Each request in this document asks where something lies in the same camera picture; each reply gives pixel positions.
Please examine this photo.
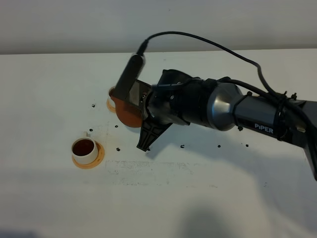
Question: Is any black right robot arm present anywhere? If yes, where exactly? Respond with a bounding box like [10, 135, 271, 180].
[137, 69, 317, 173]

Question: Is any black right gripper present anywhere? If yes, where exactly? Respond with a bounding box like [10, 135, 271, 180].
[127, 69, 217, 151]

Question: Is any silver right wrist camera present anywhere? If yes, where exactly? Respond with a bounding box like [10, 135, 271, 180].
[113, 54, 145, 101]

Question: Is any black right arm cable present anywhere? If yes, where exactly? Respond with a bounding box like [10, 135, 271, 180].
[137, 31, 317, 139]

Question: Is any near white teacup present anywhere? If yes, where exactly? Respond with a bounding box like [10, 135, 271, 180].
[71, 131, 98, 165]

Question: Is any far orange coaster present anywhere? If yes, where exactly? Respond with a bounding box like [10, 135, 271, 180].
[106, 98, 116, 113]

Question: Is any brown clay teapot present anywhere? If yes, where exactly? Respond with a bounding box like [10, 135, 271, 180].
[111, 96, 143, 128]

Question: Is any near orange coaster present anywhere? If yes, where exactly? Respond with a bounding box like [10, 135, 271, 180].
[72, 141, 105, 169]

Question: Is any orange coaster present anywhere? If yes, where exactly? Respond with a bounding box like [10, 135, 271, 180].
[106, 98, 116, 113]
[72, 141, 105, 169]

